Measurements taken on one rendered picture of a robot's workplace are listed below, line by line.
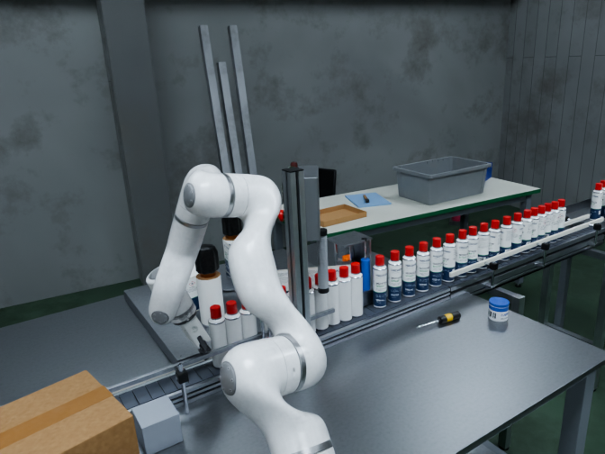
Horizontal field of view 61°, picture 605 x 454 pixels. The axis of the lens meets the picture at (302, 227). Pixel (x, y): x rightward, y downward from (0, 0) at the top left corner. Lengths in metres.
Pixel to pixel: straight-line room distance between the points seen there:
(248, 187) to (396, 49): 4.46
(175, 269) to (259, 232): 0.35
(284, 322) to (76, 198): 3.57
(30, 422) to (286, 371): 0.53
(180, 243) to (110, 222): 3.25
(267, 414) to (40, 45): 3.75
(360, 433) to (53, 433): 0.76
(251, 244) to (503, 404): 0.90
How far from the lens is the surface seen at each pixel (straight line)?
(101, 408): 1.20
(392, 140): 5.55
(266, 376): 1.01
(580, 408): 2.03
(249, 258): 1.08
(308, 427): 1.04
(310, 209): 1.45
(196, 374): 1.67
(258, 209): 1.15
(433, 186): 3.55
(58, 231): 4.59
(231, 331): 1.63
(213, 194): 1.10
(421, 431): 1.50
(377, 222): 3.22
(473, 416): 1.58
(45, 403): 1.27
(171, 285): 1.38
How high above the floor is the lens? 1.79
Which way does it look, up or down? 18 degrees down
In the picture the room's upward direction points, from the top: 3 degrees counter-clockwise
